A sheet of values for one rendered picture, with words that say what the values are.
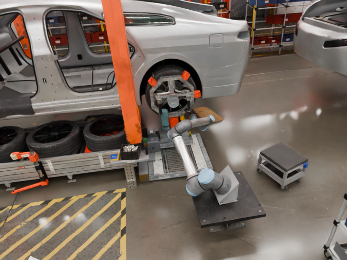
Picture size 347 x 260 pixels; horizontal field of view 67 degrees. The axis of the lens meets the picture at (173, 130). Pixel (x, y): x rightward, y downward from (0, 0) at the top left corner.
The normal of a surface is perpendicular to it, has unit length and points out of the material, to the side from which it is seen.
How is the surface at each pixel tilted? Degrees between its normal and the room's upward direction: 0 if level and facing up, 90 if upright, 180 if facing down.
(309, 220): 0
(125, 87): 90
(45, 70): 88
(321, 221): 0
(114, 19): 90
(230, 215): 0
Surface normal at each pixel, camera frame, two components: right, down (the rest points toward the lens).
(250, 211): -0.06, -0.85
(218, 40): 0.12, 0.52
